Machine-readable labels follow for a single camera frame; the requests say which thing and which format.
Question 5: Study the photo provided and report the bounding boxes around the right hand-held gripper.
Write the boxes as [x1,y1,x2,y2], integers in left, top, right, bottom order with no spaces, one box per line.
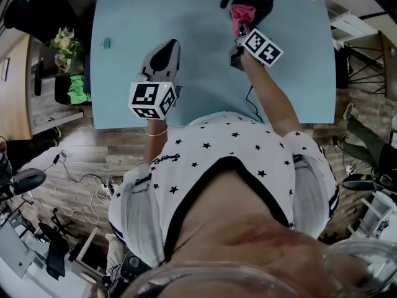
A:
[229,23,284,71]

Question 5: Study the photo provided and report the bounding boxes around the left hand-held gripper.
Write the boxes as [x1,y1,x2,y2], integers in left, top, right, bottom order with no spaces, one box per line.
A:
[128,38,184,120]

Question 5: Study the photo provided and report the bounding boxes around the pink cloth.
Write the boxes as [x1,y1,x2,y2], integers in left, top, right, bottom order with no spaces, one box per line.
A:
[230,4,257,38]

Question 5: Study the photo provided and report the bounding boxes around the black kettle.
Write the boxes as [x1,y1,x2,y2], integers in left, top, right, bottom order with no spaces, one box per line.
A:
[220,0,279,24]

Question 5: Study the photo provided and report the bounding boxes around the person's left forearm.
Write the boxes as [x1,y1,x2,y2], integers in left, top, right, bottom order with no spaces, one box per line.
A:
[143,118,170,167]

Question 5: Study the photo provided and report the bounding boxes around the person's right forearm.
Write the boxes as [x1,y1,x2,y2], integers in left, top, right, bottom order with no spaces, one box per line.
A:
[240,53,301,135]

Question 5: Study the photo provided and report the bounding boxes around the bright green cloth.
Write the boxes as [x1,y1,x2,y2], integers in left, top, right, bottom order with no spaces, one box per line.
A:
[66,74,92,104]

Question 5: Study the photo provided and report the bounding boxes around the flower bouquet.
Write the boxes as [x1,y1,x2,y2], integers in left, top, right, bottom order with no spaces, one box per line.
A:
[49,26,83,71]

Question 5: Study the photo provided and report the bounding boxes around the person's white star-print shirt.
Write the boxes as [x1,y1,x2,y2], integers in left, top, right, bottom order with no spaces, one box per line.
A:
[108,111,341,269]

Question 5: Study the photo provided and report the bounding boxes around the black bin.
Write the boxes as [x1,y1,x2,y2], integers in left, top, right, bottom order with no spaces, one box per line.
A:
[54,73,92,107]

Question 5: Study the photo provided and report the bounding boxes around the black garment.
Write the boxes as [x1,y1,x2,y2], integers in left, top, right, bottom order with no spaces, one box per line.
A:
[334,43,350,89]

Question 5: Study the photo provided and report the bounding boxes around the white slatted chair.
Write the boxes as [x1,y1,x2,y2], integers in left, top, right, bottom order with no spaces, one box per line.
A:
[328,11,379,45]

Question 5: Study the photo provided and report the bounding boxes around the large black swivel chair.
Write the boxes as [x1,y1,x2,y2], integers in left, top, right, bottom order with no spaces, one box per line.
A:
[2,0,81,46]

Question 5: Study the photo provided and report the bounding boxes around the framed picture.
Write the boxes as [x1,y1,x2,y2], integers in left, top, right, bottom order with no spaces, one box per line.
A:
[0,57,11,82]

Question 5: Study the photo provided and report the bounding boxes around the person's bare neck and chin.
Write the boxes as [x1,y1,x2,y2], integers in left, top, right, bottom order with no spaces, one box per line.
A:
[123,171,397,298]

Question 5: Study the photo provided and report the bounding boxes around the black oval base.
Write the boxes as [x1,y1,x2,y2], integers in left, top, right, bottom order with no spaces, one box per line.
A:
[341,172,397,195]

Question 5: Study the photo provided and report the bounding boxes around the black white round machine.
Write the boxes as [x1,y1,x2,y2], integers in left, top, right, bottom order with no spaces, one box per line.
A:
[119,251,153,281]

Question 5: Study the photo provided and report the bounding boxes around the black mesh office chair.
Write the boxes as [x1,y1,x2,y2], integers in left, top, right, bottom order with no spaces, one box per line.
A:
[37,208,75,281]

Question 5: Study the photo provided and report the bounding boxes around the grey desk panel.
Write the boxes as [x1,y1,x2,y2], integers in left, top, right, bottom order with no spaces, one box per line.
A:
[0,219,47,291]

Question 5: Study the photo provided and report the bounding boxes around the person's clear eyeglasses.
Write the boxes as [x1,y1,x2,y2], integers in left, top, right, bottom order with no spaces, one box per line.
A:
[119,239,397,298]

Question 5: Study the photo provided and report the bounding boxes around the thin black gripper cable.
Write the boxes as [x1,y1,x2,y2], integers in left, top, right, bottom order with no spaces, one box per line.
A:
[246,84,264,124]

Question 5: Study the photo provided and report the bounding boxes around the thin gold bracelet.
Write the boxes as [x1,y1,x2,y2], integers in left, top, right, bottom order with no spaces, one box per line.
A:
[145,126,169,137]

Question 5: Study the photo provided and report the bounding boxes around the black power adapter with cable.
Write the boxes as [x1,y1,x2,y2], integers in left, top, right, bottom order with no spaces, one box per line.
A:
[43,149,103,183]

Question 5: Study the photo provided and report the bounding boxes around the wooden table with black frame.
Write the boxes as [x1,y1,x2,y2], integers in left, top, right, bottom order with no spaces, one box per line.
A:
[344,29,397,101]

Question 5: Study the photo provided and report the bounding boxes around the white cable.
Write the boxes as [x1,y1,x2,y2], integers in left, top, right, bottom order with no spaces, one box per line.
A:
[45,178,108,226]

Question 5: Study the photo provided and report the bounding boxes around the white desk frame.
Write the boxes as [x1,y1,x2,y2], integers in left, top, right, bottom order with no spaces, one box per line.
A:
[69,227,100,269]

